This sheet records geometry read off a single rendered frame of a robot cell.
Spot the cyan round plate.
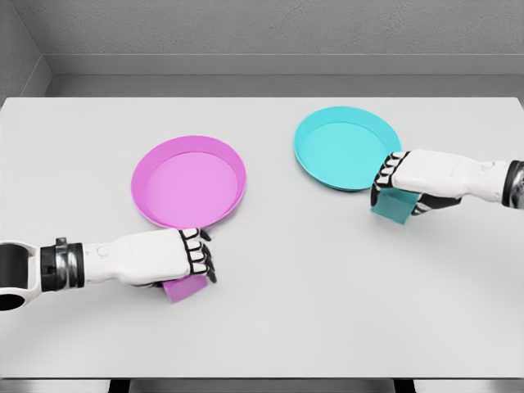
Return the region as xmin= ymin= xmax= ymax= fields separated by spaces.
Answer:
xmin=292 ymin=106 xmax=403 ymax=194

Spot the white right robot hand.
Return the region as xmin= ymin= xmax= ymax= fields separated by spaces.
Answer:
xmin=370 ymin=148 xmax=466 ymax=216

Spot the cyan block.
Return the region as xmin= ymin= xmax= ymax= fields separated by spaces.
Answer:
xmin=370 ymin=187 xmax=418 ymax=226

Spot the pink round plate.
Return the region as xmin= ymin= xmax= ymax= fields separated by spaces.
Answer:
xmin=131 ymin=135 xmax=248 ymax=230

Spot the pink block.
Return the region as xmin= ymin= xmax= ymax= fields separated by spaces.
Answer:
xmin=160 ymin=273 xmax=209 ymax=305

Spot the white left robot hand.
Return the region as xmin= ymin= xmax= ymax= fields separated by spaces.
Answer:
xmin=120 ymin=227 xmax=218 ymax=290

